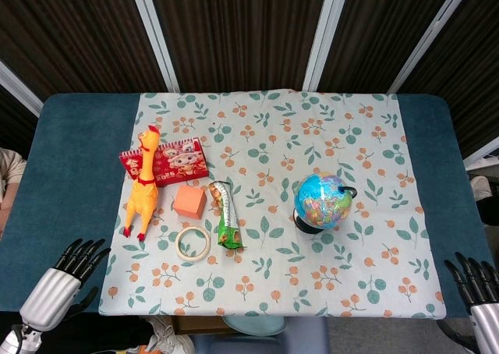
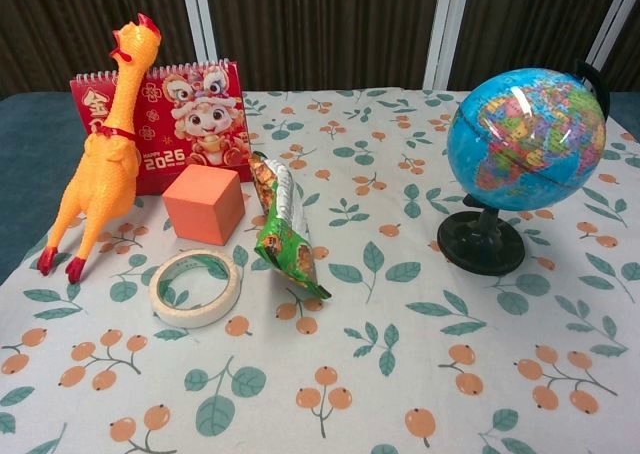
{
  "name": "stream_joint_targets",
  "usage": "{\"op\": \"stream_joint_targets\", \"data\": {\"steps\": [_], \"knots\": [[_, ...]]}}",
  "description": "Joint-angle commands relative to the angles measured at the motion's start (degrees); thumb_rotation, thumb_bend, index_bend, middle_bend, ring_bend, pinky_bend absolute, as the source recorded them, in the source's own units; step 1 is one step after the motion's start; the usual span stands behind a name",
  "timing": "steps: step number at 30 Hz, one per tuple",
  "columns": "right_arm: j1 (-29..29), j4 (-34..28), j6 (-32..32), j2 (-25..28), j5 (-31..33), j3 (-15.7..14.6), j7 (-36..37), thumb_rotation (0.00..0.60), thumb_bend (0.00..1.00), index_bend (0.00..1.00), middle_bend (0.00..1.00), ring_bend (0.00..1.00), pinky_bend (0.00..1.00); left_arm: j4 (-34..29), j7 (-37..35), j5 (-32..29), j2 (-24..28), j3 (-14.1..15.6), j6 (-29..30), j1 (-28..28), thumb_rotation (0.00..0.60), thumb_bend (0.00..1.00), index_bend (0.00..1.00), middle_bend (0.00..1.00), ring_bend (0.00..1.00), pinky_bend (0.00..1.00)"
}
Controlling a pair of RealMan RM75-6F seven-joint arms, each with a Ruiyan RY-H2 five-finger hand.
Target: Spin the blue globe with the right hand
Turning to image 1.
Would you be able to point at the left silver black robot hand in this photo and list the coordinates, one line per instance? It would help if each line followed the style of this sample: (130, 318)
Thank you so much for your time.
(50, 295)

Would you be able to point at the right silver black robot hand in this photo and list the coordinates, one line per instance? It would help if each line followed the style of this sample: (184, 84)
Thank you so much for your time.
(485, 323)

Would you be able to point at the blue desk globe black stand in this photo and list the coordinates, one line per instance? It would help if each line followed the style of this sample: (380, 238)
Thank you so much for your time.
(323, 202)

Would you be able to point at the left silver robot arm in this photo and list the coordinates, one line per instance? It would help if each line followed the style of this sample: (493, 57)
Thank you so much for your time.
(17, 340)

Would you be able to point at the white sneaker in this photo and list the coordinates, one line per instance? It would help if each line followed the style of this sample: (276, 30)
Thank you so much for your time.
(171, 338)

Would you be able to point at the person in beige clothing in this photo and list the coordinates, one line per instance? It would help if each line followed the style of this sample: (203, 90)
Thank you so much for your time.
(9, 167)

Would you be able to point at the yellow rubber chicken toy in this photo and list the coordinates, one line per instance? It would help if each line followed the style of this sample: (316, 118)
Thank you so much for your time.
(144, 198)

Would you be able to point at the blue table cover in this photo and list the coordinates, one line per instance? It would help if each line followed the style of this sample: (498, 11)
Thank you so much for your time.
(78, 155)

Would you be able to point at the brown cardboard box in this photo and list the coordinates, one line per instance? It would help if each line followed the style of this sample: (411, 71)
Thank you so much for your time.
(195, 324)

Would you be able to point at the beige masking tape roll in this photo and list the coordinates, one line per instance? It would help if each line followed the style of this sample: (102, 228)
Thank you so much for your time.
(193, 257)

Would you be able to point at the orange foam cube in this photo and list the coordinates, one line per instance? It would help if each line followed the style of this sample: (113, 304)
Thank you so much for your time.
(189, 204)

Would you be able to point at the red 2026 desk calendar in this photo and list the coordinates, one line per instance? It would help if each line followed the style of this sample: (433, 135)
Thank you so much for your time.
(179, 163)

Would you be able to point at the green silver snack packet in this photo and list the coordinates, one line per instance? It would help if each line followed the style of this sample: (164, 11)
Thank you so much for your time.
(228, 221)

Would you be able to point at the light blue round stool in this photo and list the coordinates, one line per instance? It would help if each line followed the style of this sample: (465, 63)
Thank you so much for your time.
(253, 324)

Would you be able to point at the dark white-framed partition panel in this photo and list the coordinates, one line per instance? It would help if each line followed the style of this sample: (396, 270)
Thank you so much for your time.
(241, 26)
(70, 26)
(374, 26)
(475, 57)

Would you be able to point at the floral leaf print tablecloth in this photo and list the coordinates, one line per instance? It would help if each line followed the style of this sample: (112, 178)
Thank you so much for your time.
(273, 143)

